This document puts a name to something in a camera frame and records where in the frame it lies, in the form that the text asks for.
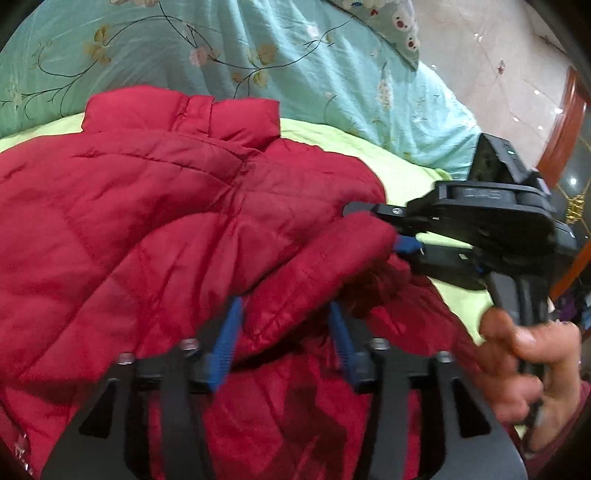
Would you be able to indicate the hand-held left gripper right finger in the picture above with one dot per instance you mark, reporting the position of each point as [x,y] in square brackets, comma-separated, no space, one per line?
[344,346]

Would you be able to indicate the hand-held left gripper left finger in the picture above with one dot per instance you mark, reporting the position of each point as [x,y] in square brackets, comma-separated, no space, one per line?
[226,346]

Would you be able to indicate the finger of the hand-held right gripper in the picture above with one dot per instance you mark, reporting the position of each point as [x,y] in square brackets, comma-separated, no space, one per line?
[378,211]
[438,263]

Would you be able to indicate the red puffer jacket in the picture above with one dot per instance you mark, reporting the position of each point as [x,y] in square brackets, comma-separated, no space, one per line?
[138,207]

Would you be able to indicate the person's right forearm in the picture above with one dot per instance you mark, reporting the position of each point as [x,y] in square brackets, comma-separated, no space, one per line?
[585,401]

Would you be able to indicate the person's right hand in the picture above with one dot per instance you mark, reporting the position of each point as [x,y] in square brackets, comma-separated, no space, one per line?
[554,360]

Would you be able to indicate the light green bed sheet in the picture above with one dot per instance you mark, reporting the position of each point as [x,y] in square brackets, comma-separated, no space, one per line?
[406,166]

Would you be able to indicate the purple cloth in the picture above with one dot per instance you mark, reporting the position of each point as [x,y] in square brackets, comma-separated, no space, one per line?
[572,304]

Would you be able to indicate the teal floral quilt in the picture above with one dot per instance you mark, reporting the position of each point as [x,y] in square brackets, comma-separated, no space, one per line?
[277,69]

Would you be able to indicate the floral print pillow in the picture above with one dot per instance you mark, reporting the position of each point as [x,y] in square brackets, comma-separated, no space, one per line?
[397,27]

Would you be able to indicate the reddish wooden door frame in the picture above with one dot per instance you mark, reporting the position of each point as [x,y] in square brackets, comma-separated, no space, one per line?
[570,120]

